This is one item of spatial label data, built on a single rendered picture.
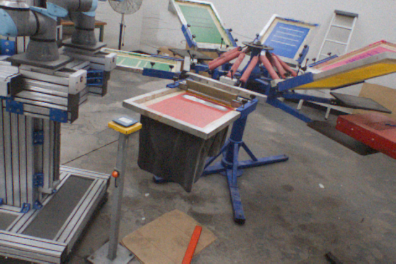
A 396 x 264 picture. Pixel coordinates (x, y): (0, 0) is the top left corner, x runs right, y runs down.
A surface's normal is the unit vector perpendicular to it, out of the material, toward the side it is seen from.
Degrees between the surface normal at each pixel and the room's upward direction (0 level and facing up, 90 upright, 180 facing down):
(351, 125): 91
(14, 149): 90
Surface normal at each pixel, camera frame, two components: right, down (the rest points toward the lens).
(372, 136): -0.85, 0.05
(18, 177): -0.07, 0.35
